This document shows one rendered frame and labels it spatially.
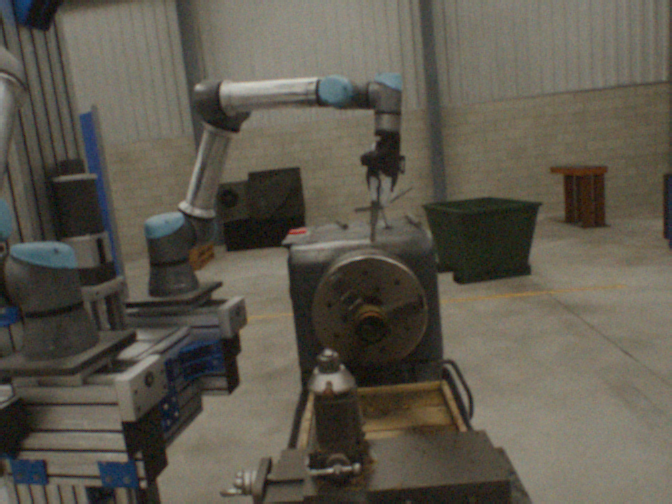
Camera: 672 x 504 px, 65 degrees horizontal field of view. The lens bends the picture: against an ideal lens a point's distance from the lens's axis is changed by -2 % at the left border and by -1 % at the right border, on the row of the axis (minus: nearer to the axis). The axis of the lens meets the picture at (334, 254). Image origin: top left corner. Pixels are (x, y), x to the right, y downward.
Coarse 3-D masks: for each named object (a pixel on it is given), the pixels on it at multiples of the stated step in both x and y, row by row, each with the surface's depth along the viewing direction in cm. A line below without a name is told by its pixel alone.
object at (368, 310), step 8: (360, 312) 134; (368, 312) 133; (376, 312) 133; (384, 312) 136; (360, 320) 131; (376, 320) 130; (384, 320) 132; (360, 328) 131; (376, 328) 139; (384, 328) 131; (360, 336) 131; (368, 336) 136; (376, 336) 135; (384, 336) 131
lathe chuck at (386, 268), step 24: (336, 264) 147; (360, 264) 143; (384, 264) 143; (360, 288) 144; (384, 288) 144; (408, 288) 144; (336, 312) 145; (336, 336) 147; (408, 336) 146; (384, 360) 147
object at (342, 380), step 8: (344, 368) 90; (312, 376) 90; (320, 376) 88; (328, 376) 88; (336, 376) 88; (344, 376) 89; (352, 376) 91; (312, 384) 89; (320, 384) 88; (336, 384) 87; (344, 384) 88; (352, 384) 89; (320, 392) 87; (336, 392) 87
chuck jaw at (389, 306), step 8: (384, 304) 143; (392, 304) 141; (400, 304) 140; (408, 304) 140; (416, 304) 140; (392, 312) 137; (400, 312) 139; (408, 312) 141; (416, 312) 140; (392, 320) 137; (400, 320) 139
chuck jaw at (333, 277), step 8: (336, 272) 144; (328, 280) 144; (336, 280) 140; (344, 280) 140; (336, 288) 140; (344, 288) 140; (352, 288) 140; (344, 296) 139; (352, 296) 138; (360, 296) 141; (352, 304) 139; (360, 304) 136; (352, 312) 137
